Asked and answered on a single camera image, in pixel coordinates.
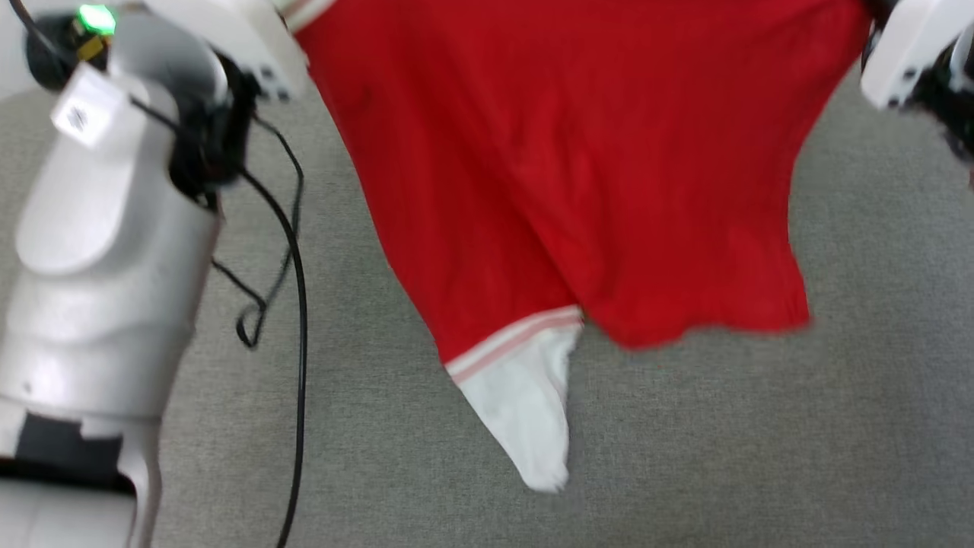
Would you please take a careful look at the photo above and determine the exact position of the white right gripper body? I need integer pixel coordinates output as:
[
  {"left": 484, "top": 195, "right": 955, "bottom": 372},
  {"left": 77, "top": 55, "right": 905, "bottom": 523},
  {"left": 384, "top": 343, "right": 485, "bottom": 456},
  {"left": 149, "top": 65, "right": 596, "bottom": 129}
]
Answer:
[{"left": 860, "top": 0, "right": 974, "bottom": 111}]

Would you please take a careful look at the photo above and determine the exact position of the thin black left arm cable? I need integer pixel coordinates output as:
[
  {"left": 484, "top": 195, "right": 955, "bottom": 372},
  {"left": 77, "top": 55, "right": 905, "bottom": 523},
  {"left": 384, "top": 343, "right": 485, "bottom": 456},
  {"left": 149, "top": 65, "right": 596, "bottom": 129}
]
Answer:
[{"left": 204, "top": 113, "right": 309, "bottom": 548}]

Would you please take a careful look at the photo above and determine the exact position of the white cable label tag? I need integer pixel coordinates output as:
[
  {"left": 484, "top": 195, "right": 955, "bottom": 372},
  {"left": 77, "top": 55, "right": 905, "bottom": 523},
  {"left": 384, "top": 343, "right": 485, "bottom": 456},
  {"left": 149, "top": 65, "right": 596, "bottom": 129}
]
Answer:
[{"left": 50, "top": 65, "right": 132, "bottom": 149}]

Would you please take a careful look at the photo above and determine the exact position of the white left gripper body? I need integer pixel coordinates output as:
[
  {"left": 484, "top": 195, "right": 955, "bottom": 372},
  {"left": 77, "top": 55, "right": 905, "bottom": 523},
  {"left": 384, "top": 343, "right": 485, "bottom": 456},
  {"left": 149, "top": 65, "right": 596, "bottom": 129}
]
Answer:
[{"left": 145, "top": 0, "right": 310, "bottom": 100}]

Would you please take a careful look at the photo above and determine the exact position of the red jersey with white trim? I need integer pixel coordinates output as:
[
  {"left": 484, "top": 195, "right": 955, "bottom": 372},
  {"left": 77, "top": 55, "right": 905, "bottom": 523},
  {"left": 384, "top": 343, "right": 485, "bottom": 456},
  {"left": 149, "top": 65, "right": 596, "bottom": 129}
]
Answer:
[{"left": 275, "top": 0, "right": 873, "bottom": 494}]

